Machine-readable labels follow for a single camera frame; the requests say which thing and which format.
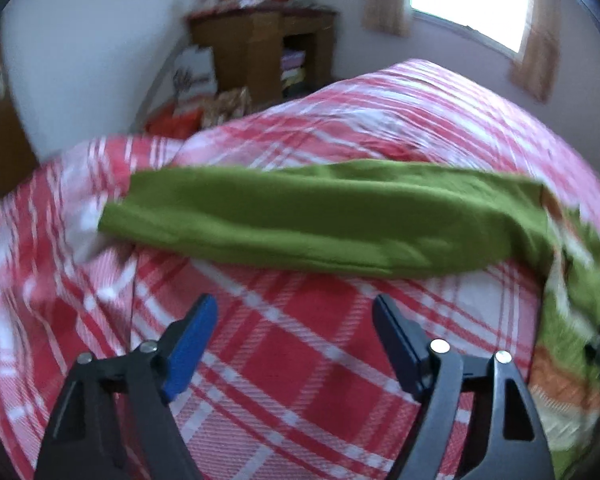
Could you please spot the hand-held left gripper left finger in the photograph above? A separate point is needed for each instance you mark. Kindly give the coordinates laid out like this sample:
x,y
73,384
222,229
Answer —
x,y
190,355

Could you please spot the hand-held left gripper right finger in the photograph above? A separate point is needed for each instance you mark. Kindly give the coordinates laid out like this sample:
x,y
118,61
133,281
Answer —
x,y
397,350

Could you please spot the green knit sweater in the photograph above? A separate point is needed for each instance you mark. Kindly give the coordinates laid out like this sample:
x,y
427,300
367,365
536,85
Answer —
x,y
305,220

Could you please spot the red plaid bed blanket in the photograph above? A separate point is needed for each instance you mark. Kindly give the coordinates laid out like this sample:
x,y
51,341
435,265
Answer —
x,y
305,340

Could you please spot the red plastic bag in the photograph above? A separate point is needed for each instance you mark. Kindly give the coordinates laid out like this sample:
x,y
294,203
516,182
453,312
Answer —
x,y
175,122

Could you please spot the patterned gift bag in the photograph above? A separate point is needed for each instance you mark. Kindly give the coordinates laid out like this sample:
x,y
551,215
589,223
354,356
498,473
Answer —
x,y
227,105

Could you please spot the white paper bag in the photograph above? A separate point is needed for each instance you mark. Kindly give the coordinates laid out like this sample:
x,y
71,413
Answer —
x,y
195,77

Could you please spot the wooden door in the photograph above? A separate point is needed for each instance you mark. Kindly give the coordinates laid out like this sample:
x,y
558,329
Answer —
x,y
0,145

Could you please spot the stack of folded cloths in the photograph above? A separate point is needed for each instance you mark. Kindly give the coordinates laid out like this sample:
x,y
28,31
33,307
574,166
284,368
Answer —
x,y
293,70

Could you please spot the wooden cabinet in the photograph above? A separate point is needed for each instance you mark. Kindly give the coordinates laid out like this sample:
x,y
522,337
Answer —
x,y
240,45

